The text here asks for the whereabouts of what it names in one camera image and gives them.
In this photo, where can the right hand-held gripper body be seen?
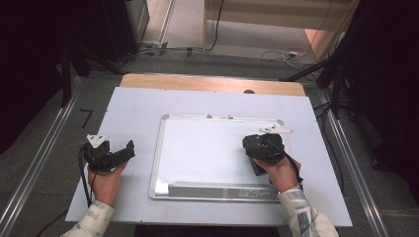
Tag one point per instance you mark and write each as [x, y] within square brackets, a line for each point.
[263, 148]

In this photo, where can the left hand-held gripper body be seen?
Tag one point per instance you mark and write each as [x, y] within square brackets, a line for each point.
[99, 154]

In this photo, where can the whiteboard with metal frame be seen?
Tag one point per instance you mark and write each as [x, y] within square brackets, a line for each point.
[204, 154]

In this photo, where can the person's right hand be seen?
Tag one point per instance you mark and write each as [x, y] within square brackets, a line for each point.
[281, 174]

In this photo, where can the person's left hand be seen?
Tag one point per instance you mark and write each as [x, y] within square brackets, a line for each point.
[104, 184]

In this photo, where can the white table cover sheet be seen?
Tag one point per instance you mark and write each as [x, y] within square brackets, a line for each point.
[131, 108]

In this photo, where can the wooden table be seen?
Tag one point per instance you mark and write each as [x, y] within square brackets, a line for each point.
[204, 83]

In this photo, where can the black stand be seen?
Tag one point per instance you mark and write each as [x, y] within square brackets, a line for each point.
[70, 65]
[336, 75]

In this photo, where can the black cabinet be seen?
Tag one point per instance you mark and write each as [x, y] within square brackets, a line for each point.
[122, 26]

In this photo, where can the light wooden cabinet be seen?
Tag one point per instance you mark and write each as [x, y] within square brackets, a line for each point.
[270, 15]

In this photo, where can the metal floor rail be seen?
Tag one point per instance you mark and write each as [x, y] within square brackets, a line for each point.
[39, 154]
[355, 164]

